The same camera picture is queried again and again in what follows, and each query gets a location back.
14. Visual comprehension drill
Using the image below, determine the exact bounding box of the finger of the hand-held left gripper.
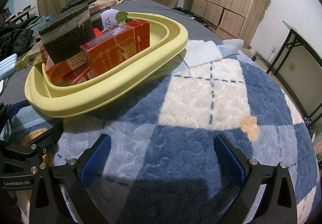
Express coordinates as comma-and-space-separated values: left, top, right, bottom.
0, 101, 32, 130
0, 126, 63, 173

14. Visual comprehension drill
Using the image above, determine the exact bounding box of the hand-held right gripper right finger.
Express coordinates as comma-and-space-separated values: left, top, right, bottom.
213, 134, 298, 224

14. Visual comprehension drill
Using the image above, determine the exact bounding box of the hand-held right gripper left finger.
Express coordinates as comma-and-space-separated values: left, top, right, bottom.
29, 133, 111, 224

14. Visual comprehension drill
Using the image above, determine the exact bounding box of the orange-red box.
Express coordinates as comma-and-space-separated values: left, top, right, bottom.
45, 57, 88, 83

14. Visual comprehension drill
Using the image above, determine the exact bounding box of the yellow plastic basin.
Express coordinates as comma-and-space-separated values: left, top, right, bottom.
24, 12, 189, 119

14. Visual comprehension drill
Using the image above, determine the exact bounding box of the black round sponge block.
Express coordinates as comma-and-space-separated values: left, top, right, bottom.
89, 8, 105, 32
38, 4, 96, 63

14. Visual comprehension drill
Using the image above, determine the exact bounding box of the large red and silver carton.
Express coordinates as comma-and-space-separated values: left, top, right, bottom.
80, 20, 151, 79

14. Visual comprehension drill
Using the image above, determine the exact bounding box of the purple plush toy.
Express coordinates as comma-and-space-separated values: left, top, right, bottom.
101, 9, 129, 30

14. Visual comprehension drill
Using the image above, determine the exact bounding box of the light blue ribbed case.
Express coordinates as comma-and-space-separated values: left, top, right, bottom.
0, 53, 19, 81

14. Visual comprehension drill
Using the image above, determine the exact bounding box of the blue and white checked blanket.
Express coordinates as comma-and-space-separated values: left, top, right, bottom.
0, 48, 318, 224

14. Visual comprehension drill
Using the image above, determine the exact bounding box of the dark jacket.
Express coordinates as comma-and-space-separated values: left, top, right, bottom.
0, 15, 48, 61

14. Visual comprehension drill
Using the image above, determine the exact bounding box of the dark patterned cloth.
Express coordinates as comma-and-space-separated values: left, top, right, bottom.
303, 116, 316, 134

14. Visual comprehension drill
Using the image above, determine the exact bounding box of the plastic bag with pink packet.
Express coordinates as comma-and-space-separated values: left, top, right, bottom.
312, 133, 322, 161

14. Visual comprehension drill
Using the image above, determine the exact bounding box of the white towel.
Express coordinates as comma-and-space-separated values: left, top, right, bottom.
185, 40, 223, 67

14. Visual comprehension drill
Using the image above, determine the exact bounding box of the black folding table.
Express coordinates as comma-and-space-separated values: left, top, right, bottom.
267, 20, 322, 120

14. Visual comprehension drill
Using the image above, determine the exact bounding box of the black suitcase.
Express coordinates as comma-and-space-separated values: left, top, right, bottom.
173, 6, 214, 28

